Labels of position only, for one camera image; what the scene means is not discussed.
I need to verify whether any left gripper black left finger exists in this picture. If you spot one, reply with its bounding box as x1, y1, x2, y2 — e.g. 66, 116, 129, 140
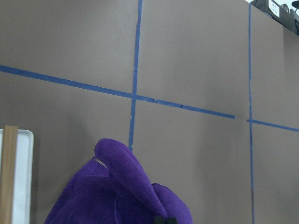
155, 217, 165, 224

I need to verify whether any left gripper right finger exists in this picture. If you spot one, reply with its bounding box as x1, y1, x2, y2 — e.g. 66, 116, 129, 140
167, 217, 176, 224

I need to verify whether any purple towel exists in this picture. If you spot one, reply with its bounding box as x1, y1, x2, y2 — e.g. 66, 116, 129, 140
45, 138, 193, 224

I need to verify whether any white towel rack base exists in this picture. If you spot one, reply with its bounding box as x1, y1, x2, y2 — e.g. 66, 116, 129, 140
0, 128, 34, 224

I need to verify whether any wooden rack bar lower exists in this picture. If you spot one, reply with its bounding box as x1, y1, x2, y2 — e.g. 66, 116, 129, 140
0, 126, 18, 224

